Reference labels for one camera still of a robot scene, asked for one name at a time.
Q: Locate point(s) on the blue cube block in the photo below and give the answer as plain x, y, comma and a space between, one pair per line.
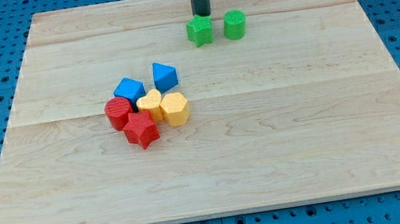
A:
130, 89

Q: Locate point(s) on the yellow hexagon block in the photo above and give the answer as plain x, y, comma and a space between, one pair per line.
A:
175, 109

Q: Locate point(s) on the green cylinder block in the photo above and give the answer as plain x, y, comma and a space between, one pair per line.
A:
234, 24

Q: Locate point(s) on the blue triangle block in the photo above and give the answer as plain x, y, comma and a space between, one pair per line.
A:
164, 76

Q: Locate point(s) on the green star block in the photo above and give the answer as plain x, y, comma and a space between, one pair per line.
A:
199, 30

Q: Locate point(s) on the light wooden board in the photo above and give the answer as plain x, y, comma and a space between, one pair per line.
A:
304, 109

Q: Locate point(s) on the yellow heart block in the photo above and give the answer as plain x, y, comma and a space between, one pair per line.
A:
151, 103

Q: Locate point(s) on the red cylinder block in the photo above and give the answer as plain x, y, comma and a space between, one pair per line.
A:
117, 111

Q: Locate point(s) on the red star block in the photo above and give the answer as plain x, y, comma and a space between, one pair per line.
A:
141, 129

